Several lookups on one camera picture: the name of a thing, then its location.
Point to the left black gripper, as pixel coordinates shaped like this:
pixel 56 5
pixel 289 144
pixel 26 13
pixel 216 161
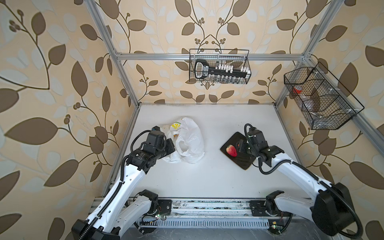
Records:
pixel 170 144

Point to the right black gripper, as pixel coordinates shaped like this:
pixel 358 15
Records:
pixel 241 145

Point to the red fake strawberry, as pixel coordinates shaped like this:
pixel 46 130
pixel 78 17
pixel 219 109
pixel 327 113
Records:
pixel 231 151

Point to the white plastic bag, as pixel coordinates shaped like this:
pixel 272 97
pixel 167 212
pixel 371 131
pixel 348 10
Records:
pixel 187 139

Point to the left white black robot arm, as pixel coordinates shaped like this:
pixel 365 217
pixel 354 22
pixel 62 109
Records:
pixel 113 216

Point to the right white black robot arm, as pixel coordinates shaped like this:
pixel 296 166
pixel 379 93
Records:
pixel 329 206

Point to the red capped clear bottle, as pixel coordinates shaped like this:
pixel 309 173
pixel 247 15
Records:
pixel 297 92

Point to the black socket tool set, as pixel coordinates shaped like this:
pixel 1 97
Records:
pixel 202 69

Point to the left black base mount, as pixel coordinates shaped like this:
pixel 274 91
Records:
pixel 162 207

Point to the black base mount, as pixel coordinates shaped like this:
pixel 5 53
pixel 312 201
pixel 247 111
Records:
pixel 162 207
pixel 259 209

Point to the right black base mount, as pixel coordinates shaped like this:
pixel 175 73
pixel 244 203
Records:
pixel 259 209

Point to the aluminium rail frame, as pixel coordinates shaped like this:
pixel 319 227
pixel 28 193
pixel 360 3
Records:
pixel 188 208

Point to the right black wire basket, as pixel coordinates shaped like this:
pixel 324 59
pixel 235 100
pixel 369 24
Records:
pixel 330 104

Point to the black wire basket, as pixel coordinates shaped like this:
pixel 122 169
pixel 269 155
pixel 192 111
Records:
pixel 330 104
pixel 234 57

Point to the back black wire basket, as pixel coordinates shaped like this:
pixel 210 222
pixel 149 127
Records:
pixel 234 57

